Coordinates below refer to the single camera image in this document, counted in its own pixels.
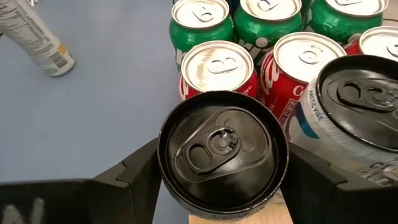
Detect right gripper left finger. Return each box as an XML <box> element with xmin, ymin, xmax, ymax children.
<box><xmin>0</xmin><ymin>138</ymin><xmax>163</xmax><ymax>224</ymax></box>

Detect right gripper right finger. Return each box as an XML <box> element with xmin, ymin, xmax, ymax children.
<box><xmin>281</xmin><ymin>141</ymin><xmax>398</xmax><ymax>224</ymax></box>

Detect white Celsius Arctic Vibe can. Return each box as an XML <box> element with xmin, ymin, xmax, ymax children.
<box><xmin>287</xmin><ymin>54</ymin><xmax>398</xmax><ymax>187</ymax></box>

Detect white Celsius energy drink can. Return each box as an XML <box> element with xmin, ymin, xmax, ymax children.
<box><xmin>0</xmin><ymin>0</ymin><xmax>76</xmax><ymax>77</ymax></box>
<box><xmin>157</xmin><ymin>90</ymin><xmax>290</xmax><ymax>222</ymax></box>

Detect red Coca-Cola can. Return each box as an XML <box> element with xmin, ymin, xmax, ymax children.
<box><xmin>343</xmin><ymin>26</ymin><xmax>398</xmax><ymax>63</ymax></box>
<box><xmin>259</xmin><ymin>31</ymin><xmax>348</xmax><ymax>125</ymax></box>
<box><xmin>177</xmin><ymin>40</ymin><xmax>259</xmax><ymax>101</ymax></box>

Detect blue table mat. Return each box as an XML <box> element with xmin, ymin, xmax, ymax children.
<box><xmin>0</xmin><ymin>0</ymin><xmax>190</xmax><ymax>224</ymax></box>

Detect wooden shelf black metal frame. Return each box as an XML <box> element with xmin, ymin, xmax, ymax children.
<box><xmin>188</xmin><ymin>18</ymin><xmax>398</xmax><ymax>224</ymax></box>

